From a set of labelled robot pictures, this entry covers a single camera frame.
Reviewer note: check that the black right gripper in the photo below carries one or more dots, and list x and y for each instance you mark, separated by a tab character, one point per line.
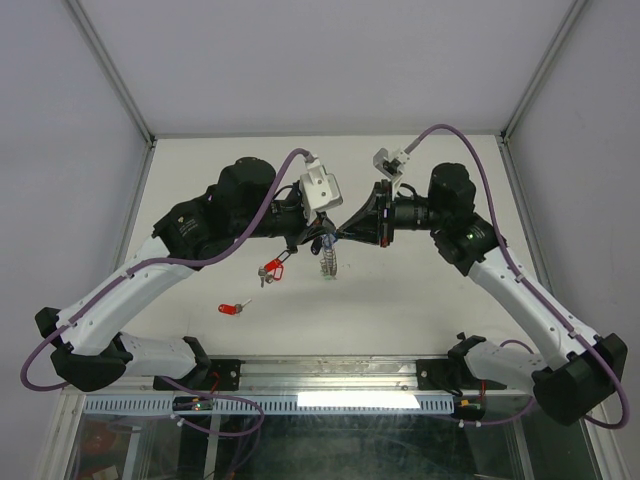
371	226

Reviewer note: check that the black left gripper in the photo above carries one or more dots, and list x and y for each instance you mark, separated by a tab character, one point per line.
315	225

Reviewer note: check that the black key tag with key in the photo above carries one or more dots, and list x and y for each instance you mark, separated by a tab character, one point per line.
317	246

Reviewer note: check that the large grey keyring yellow handle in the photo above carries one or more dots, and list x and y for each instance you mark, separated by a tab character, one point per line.
329	263

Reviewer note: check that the blue key tag with key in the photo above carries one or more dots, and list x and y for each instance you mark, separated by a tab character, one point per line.
328	243

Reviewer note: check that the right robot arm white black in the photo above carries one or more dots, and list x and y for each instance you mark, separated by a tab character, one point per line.
574	368

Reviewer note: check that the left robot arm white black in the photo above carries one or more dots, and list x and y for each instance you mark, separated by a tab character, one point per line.
91	349

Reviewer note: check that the red solid key tag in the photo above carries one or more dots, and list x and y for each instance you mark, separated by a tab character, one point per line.
273	265

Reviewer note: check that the red key tag white label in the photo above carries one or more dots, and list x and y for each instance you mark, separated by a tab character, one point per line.
277	274

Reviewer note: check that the silver key pair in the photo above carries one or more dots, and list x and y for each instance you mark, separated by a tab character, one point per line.
262	274

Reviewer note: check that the red key tag with key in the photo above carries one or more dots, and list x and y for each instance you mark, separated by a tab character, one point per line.
233	309

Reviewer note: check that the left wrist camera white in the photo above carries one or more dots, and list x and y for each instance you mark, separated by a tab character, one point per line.
319	188

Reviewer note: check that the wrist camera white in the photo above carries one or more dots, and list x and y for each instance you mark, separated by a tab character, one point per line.
392	166
319	188

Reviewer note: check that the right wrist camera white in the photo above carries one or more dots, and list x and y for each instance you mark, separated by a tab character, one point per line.
392	166

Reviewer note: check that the aluminium mounting rail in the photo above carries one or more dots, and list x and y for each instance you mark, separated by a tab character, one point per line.
263	374

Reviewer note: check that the grey slotted cable duct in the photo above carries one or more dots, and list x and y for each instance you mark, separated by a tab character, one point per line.
156	405

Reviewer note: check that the right aluminium frame post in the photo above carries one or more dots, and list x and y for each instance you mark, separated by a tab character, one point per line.
545	66

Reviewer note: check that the aluminium frame post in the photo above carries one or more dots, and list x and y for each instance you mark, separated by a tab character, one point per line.
545	66
105	62

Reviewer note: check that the left aluminium frame post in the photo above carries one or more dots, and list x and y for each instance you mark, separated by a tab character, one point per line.
105	62

